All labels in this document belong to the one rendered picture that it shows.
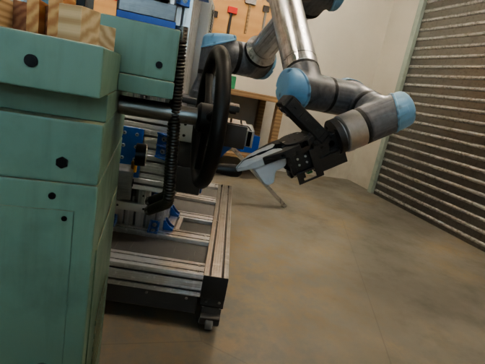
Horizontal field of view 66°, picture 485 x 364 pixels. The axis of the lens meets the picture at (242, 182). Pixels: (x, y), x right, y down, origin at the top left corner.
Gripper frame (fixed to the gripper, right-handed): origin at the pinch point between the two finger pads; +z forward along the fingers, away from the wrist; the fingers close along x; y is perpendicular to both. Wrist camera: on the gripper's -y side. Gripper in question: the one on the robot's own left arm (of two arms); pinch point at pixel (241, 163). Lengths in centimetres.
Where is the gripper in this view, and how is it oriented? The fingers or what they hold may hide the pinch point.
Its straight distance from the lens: 70.5
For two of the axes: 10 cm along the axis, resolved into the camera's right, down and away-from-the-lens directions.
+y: 3.2, 8.8, 3.4
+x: -2.2, -2.8, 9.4
